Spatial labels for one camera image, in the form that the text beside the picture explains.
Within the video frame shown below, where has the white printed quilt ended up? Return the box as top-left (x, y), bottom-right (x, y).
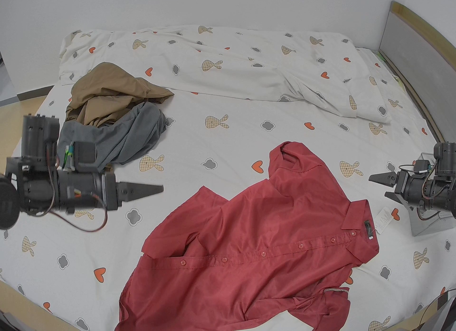
top-left (58, 24), bottom-right (393, 124)

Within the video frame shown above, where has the grey garment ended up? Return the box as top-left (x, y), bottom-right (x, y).
top-left (57, 102), bottom-right (168, 173)

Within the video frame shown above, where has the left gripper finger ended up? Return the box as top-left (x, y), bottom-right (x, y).
top-left (116, 182), bottom-right (165, 204)

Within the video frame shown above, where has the brown garment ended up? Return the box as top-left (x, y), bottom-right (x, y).
top-left (65, 62), bottom-right (175, 127)

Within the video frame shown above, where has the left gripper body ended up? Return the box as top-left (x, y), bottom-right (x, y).
top-left (57, 171), bottom-right (118, 213)

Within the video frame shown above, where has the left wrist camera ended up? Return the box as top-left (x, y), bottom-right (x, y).
top-left (69, 141), bottom-right (97, 173)

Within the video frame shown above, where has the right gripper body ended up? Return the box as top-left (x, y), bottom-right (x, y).
top-left (394, 172), bottom-right (430, 210)

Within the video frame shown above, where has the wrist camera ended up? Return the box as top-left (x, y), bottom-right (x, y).
top-left (69, 141), bottom-right (97, 173)
top-left (413, 159), bottom-right (432, 175)

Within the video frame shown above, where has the clear plastic box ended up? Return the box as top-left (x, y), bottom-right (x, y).
top-left (406, 151), bottom-right (456, 237)

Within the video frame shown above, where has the bed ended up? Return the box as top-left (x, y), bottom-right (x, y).
top-left (0, 0), bottom-right (456, 331)

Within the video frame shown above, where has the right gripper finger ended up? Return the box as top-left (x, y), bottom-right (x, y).
top-left (369, 172), bottom-right (398, 185)
top-left (384, 191), bottom-right (410, 210)

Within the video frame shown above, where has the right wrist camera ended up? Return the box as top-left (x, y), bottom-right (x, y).
top-left (413, 159), bottom-right (432, 175)

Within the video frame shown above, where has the red shirt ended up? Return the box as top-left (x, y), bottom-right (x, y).
top-left (115, 141), bottom-right (394, 331)

